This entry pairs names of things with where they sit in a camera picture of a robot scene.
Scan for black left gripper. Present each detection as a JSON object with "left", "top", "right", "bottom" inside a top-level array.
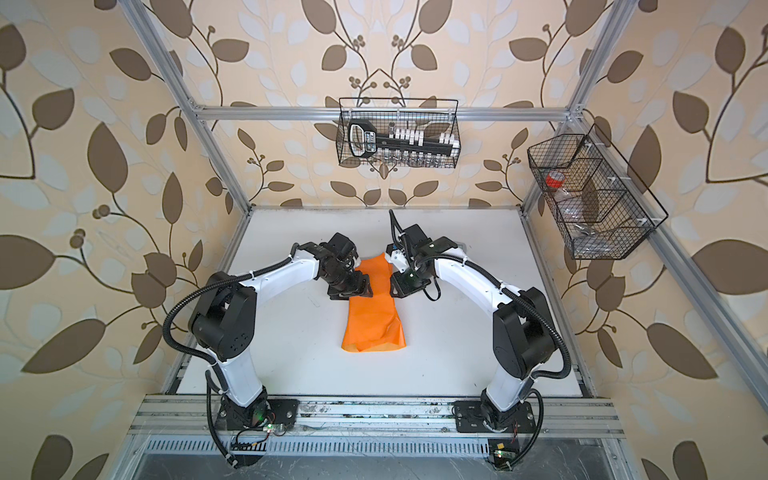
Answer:
[{"left": 324, "top": 263, "right": 378, "bottom": 297}]

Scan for orange wrapping paper sheet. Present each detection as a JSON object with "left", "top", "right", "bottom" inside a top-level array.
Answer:
[{"left": 341, "top": 253, "right": 406, "bottom": 353}]

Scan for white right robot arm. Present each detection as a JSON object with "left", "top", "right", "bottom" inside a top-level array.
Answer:
[{"left": 385, "top": 215, "right": 572, "bottom": 432}]

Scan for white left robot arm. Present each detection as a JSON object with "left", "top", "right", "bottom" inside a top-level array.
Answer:
[{"left": 190, "top": 233, "right": 373, "bottom": 408}]

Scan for black white tool in basket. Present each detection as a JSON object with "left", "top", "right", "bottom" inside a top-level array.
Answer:
[{"left": 346, "top": 120, "right": 461, "bottom": 160}]

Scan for red capped clear bottle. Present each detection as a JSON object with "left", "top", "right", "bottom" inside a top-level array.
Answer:
[{"left": 545, "top": 170, "right": 593, "bottom": 236}]

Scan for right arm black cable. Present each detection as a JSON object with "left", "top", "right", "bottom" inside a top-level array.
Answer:
[{"left": 431, "top": 254, "right": 572, "bottom": 469}]

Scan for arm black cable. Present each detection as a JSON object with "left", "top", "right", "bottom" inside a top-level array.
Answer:
[
  {"left": 161, "top": 242, "right": 301, "bottom": 469},
  {"left": 431, "top": 254, "right": 572, "bottom": 469}
]

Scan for black wire basket back wall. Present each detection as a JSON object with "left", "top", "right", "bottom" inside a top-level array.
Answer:
[{"left": 336, "top": 96, "right": 462, "bottom": 169}]

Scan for black wire basket wall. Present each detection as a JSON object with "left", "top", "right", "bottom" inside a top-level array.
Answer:
[
  {"left": 527, "top": 125, "right": 669, "bottom": 260},
  {"left": 336, "top": 96, "right": 462, "bottom": 169}
]

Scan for black wire basket right wall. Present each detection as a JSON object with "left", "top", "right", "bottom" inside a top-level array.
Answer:
[{"left": 527, "top": 125, "right": 669, "bottom": 260}]

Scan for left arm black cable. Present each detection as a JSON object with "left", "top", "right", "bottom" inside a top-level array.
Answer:
[{"left": 161, "top": 242, "right": 301, "bottom": 469}]

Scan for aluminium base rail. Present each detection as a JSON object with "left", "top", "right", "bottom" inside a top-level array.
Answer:
[{"left": 129, "top": 394, "right": 626, "bottom": 440}]

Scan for aluminium frame post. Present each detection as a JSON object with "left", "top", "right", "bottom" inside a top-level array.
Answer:
[{"left": 118, "top": 0, "right": 252, "bottom": 216}]

